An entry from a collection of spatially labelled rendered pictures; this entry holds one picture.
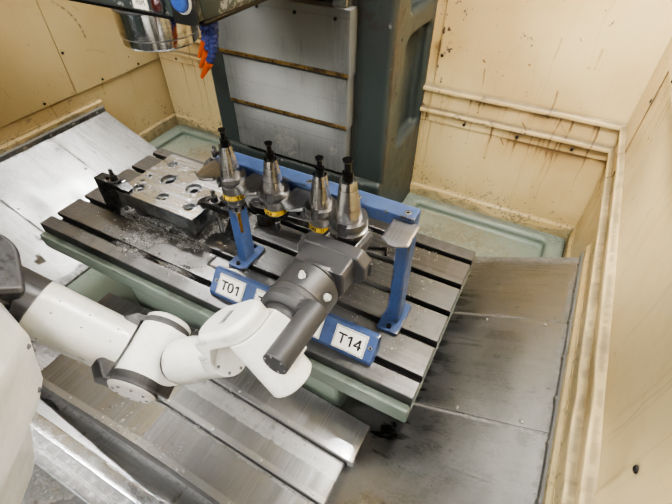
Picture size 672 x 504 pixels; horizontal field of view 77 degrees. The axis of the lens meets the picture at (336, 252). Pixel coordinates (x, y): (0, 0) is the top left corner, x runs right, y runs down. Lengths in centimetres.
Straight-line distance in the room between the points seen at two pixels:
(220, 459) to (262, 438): 10
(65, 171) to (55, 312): 132
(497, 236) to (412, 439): 101
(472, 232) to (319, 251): 124
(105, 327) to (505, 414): 82
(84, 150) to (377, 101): 128
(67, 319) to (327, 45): 96
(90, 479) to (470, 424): 81
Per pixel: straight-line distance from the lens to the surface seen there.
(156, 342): 74
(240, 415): 112
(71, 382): 136
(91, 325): 76
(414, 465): 105
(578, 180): 174
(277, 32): 141
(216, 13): 71
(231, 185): 92
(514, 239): 185
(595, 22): 155
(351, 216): 65
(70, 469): 113
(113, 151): 211
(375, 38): 131
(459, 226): 184
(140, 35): 101
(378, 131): 140
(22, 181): 202
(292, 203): 85
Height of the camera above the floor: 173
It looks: 44 degrees down
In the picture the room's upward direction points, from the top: straight up
